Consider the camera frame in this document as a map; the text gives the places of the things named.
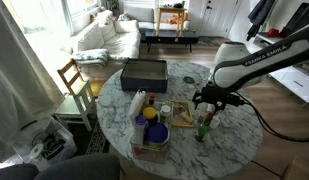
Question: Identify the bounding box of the grey armchair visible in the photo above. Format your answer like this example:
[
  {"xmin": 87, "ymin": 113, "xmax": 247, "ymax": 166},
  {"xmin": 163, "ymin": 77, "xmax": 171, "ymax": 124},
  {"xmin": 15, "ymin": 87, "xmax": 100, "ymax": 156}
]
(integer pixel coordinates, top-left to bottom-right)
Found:
[{"xmin": 0, "ymin": 153, "xmax": 122, "ymax": 180}]

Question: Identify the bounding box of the dark doormat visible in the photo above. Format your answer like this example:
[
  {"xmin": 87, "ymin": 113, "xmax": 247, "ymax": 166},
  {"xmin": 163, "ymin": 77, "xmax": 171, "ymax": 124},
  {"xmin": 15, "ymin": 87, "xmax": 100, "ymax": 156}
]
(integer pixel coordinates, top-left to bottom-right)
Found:
[{"xmin": 196, "ymin": 36, "xmax": 221, "ymax": 48}]

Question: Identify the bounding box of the wooden side table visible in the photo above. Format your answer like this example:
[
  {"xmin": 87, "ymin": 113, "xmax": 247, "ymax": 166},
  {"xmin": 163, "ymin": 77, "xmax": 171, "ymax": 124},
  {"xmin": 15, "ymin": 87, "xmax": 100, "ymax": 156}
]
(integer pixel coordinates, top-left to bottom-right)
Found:
[{"xmin": 155, "ymin": 6, "xmax": 187, "ymax": 37}]

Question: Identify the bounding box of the blue capped white bottle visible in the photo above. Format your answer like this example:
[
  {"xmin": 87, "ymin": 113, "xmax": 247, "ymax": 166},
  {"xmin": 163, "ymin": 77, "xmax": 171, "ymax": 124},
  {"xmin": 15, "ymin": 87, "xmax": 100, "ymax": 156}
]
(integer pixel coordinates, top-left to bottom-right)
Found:
[{"xmin": 131, "ymin": 114, "xmax": 149, "ymax": 146}]

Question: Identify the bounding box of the patterned rug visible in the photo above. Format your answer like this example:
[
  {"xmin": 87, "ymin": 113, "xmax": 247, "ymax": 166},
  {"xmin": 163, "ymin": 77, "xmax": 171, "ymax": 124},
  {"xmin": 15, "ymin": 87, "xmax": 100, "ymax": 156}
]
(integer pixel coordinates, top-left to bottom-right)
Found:
[{"xmin": 85, "ymin": 121, "xmax": 112, "ymax": 155}]

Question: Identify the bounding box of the white sofa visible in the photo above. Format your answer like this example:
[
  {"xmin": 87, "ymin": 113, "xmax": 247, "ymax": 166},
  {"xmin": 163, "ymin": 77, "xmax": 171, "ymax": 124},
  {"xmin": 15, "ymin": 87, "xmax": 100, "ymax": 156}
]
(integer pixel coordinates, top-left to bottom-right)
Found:
[{"xmin": 64, "ymin": 9, "xmax": 142, "ymax": 73}]

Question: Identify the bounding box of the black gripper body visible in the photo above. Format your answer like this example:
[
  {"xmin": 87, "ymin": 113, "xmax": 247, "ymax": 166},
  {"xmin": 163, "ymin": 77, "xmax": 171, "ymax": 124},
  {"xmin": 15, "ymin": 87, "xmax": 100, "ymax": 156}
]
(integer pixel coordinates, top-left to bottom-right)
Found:
[{"xmin": 192, "ymin": 84, "xmax": 246, "ymax": 113}]

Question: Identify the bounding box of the green hot sauce bottle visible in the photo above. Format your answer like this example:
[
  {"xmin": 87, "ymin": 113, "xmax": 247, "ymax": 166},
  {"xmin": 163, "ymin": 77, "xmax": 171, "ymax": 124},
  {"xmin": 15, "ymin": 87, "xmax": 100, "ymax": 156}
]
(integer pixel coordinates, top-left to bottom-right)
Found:
[{"xmin": 194, "ymin": 112, "xmax": 215, "ymax": 144}]

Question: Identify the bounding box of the wooden chair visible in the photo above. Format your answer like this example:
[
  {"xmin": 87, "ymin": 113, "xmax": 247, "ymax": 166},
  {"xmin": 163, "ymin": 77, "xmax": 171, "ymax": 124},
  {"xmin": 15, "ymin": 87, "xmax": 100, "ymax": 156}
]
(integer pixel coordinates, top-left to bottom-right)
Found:
[{"xmin": 56, "ymin": 58, "xmax": 107, "ymax": 98}]

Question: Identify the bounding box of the orange toy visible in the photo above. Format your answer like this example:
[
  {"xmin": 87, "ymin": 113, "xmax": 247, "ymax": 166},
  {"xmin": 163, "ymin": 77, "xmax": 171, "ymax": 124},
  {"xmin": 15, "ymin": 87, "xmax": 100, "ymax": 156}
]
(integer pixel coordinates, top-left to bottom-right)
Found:
[{"xmin": 166, "ymin": 12, "xmax": 189, "ymax": 26}]

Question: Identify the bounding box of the white sofa pillow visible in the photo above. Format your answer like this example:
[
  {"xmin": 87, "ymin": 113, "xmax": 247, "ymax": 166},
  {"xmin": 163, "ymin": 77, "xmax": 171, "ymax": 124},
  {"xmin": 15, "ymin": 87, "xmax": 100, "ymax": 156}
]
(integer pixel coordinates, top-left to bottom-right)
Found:
[{"xmin": 112, "ymin": 19, "xmax": 140, "ymax": 35}]

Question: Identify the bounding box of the light grey sofa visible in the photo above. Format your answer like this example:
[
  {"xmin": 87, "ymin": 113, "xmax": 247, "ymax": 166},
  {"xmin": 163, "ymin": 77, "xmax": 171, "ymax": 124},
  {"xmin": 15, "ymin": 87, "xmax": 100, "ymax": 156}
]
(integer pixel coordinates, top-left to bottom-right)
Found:
[{"xmin": 121, "ymin": 5, "xmax": 190, "ymax": 32}]

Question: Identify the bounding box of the clear storage tub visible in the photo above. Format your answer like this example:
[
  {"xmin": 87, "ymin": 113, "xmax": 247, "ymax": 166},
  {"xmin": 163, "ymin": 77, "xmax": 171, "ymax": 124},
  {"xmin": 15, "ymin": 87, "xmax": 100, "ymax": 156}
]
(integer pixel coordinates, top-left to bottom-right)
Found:
[{"xmin": 13, "ymin": 116, "xmax": 79, "ymax": 172}]

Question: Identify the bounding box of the red capped sauce bottle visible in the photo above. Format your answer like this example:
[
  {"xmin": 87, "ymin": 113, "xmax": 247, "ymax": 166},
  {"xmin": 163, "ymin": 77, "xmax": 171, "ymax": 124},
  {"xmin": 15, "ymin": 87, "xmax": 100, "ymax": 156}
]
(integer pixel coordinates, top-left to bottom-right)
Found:
[{"xmin": 147, "ymin": 93, "xmax": 157, "ymax": 108}]

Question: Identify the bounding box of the white paper roll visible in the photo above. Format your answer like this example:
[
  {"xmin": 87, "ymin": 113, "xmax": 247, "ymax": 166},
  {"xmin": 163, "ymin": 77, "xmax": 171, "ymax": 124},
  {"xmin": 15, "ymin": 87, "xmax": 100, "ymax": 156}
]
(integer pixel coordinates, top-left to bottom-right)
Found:
[{"xmin": 29, "ymin": 143, "xmax": 45, "ymax": 161}]

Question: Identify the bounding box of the green round lid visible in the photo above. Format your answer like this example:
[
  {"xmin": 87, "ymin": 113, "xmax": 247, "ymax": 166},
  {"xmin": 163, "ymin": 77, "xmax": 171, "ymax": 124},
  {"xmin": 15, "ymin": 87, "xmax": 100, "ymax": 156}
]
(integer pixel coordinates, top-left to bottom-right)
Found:
[{"xmin": 182, "ymin": 75, "xmax": 196, "ymax": 85}]

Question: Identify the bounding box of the dark rectangular box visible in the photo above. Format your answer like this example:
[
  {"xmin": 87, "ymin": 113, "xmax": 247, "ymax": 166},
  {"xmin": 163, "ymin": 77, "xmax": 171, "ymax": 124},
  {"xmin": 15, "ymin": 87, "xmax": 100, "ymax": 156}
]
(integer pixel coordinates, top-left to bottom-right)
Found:
[{"xmin": 119, "ymin": 57, "xmax": 169, "ymax": 94}]

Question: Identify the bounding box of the brown cardboard box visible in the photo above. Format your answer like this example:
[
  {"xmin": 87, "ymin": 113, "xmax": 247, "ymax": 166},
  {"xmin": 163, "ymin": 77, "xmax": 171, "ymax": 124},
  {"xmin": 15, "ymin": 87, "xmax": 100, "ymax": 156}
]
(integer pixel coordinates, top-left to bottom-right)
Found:
[{"xmin": 280, "ymin": 156, "xmax": 309, "ymax": 180}]

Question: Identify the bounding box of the clear plastic measuring scoop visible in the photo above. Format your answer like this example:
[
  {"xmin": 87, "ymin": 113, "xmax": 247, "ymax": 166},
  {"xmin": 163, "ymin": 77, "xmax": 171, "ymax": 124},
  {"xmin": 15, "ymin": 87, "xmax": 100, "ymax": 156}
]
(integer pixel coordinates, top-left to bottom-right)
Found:
[{"xmin": 209, "ymin": 116, "xmax": 222, "ymax": 130}]

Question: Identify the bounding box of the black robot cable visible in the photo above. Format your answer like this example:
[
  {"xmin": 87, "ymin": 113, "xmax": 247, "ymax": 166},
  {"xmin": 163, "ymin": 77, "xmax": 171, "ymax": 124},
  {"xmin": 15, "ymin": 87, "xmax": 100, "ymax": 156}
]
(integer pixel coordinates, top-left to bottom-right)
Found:
[{"xmin": 233, "ymin": 91, "xmax": 309, "ymax": 144}]

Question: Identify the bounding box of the light blue blanket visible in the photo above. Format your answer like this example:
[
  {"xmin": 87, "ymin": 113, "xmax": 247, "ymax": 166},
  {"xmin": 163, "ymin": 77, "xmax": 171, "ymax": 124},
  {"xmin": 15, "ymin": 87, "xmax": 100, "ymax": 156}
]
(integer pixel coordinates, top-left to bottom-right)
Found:
[{"xmin": 70, "ymin": 48, "xmax": 110, "ymax": 68}]

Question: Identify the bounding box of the yellow cutting board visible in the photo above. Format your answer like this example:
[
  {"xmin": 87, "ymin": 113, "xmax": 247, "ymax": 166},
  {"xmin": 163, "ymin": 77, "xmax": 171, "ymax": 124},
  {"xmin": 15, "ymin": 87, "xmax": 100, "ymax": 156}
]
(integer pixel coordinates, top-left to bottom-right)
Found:
[{"xmin": 169, "ymin": 99, "xmax": 196, "ymax": 129}]

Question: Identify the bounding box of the clear plastic bin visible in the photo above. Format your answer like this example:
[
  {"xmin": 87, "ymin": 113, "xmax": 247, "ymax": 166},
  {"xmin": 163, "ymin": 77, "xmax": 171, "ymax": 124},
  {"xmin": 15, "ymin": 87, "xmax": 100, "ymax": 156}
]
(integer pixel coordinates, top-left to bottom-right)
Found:
[{"xmin": 129, "ymin": 99, "xmax": 173, "ymax": 164}]

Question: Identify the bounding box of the thin black cable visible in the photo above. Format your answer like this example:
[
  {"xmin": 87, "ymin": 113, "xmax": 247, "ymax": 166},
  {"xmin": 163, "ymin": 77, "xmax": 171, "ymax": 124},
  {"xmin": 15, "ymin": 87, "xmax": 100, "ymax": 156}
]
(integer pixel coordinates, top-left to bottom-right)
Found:
[{"xmin": 250, "ymin": 160, "xmax": 282, "ymax": 177}]

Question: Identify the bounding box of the white chair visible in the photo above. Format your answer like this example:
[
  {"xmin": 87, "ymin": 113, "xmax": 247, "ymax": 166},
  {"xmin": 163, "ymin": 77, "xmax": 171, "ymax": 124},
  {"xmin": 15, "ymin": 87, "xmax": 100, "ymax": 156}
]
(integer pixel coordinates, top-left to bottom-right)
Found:
[{"xmin": 54, "ymin": 80, "xmax": 98, "ymax": 132}]

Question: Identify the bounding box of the patterned pillow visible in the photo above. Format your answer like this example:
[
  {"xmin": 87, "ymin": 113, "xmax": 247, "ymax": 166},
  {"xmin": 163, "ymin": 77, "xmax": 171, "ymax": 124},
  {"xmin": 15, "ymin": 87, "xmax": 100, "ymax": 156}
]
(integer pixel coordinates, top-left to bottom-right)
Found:
[{"xmin": 117, "ymin": 12, "xmax": 137, "ymax": 22}]

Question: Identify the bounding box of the dark hanging jacket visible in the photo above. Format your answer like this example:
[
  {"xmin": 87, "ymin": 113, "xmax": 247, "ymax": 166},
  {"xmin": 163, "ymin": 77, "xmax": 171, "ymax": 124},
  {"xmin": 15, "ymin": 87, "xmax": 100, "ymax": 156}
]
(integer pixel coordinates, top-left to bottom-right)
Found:
[{"xmin": 245, "ymin": 0, "xmax": 276, "ymax": 42}]

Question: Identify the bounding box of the bright window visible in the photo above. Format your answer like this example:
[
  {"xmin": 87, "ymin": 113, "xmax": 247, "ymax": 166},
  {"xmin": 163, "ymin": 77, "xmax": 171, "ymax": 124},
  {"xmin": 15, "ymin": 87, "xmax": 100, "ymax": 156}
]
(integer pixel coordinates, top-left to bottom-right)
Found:
[{"xmin": 2, "ymin": 0, "xmax": 102, "ymax": 35}]

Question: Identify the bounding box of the short wooden block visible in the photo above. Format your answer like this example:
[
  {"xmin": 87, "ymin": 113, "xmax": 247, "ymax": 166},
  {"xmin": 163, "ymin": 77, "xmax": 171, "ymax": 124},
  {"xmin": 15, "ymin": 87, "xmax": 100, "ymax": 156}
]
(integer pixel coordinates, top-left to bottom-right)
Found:
[{"xmin": 197, "ymin": 112, "xmax": 207, "ymax": 125}]

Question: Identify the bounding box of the yellow lidded jar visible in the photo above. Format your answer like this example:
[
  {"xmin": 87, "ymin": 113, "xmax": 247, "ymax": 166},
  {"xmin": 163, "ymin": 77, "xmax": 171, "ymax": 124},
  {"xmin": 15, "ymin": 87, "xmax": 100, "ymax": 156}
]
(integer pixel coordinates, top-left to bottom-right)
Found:
[{"xmin": 142, "ymin": 106, "xmax": 159, "ymax": 127}]

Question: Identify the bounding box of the black coffee table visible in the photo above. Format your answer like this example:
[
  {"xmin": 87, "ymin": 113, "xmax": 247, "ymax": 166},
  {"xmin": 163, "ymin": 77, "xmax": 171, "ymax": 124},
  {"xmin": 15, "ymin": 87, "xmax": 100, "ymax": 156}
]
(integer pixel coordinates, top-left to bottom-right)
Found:
[{"xmin": 144, "ymin": 28, "xmax": 200, "ymax": 54}]

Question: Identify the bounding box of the white curtain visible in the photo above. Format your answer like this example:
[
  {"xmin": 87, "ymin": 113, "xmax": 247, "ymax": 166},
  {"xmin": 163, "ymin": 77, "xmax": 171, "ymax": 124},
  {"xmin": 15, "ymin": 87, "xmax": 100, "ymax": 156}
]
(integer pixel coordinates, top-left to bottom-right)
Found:
[{"xmin": 0, "ymin": 0, "xmax": 67, "ymax": 163}]

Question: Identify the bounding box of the green house plant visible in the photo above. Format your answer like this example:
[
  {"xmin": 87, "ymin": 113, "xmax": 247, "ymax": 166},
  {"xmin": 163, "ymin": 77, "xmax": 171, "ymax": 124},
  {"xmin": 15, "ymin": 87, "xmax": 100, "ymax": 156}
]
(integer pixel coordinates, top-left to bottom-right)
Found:
[{"xmin": 105, "ymin": 0, "xmax": 121, "ymax": 16}]

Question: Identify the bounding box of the white door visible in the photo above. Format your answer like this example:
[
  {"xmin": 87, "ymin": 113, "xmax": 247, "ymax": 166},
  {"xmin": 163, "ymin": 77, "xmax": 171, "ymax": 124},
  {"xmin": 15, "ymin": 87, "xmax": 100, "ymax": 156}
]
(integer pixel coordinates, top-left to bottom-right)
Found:
[{"xmin": 198, "ymin": 0, "xmax": 242, "ymax": 38}]

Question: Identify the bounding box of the long wooden block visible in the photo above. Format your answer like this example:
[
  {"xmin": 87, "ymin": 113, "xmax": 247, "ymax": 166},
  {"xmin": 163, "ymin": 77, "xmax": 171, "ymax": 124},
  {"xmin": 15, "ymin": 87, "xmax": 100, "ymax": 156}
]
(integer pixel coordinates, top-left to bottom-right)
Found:
[{"xmin": 181, "ymin": 111, "xmax": 194, "ymax": 124}]

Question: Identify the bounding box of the tall white plastic bottle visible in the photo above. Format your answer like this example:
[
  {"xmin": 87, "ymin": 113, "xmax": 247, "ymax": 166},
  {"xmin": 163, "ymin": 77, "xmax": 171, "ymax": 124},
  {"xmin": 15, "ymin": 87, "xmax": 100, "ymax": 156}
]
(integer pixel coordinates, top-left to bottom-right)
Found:
[{"xmin": 127, "ymin": 88, "xmax": 147, "ymax": 123}]

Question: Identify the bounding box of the blue lidded can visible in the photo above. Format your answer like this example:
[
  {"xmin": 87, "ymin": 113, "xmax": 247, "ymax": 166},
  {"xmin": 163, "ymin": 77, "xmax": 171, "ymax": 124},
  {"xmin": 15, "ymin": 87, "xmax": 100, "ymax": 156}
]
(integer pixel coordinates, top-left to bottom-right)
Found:
[{"xmin": 145, "ymin": 122, "xmax": 171, "ymax": 150}]

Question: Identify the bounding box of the red item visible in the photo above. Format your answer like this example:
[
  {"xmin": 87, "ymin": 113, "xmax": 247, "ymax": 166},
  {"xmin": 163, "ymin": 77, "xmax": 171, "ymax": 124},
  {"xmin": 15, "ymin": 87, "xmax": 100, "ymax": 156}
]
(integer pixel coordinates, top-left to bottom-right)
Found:
[{"xmin": 266, "ymin": 28, "xmax": 281, "ymax": 38}]

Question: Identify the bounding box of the white lidded jar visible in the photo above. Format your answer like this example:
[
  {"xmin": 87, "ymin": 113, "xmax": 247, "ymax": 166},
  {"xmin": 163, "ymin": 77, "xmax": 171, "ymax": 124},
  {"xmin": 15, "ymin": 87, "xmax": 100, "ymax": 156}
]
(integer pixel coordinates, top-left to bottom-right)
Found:
[{"xmin": 159, "ymin": 104, "xmax": 172, "ymax": 125}]

